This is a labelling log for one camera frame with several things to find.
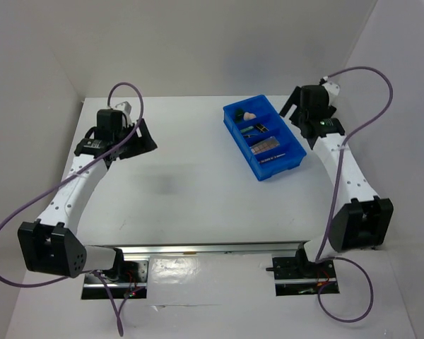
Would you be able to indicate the dark green puff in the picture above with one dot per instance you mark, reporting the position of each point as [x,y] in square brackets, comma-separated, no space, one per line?
[239,114]

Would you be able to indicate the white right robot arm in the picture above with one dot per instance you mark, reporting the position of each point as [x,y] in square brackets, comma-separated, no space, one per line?
[359,217]

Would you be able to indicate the blue divided plastic tray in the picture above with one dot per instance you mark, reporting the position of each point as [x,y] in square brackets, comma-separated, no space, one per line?
[268,116]

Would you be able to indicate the long black gold lipstick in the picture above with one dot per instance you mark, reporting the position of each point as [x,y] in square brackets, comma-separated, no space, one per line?
[261,128]

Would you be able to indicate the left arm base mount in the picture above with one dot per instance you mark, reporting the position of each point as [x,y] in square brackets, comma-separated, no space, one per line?
[131,282]

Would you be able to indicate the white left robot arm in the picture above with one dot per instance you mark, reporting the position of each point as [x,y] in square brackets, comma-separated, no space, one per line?
[49,244]

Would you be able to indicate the green lip balm tube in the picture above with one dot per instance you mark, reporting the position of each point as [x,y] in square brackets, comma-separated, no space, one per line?
[247,129]

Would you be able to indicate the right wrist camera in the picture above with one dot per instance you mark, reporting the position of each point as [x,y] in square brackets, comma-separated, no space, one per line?
[332,88]

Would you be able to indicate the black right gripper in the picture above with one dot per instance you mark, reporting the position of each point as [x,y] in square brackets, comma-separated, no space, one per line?
[295,99]

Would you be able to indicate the beige makeup sponge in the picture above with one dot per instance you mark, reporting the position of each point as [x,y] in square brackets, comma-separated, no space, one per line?
[248,116]

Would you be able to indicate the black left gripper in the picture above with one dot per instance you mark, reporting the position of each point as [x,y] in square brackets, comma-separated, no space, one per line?
[142,144]

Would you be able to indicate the aluminium front rail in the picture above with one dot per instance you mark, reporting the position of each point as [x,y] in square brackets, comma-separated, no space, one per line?
[275,248]

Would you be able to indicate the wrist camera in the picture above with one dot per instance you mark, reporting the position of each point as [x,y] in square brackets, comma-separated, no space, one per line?
[125,107]
[332,88]

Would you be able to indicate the pink makeup pencil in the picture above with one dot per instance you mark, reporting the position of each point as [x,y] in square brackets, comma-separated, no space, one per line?
[272,158]

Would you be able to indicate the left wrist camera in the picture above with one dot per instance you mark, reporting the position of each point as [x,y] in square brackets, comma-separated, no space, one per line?
[125,107]

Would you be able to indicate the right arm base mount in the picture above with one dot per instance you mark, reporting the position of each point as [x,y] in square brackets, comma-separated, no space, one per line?
[296,276]

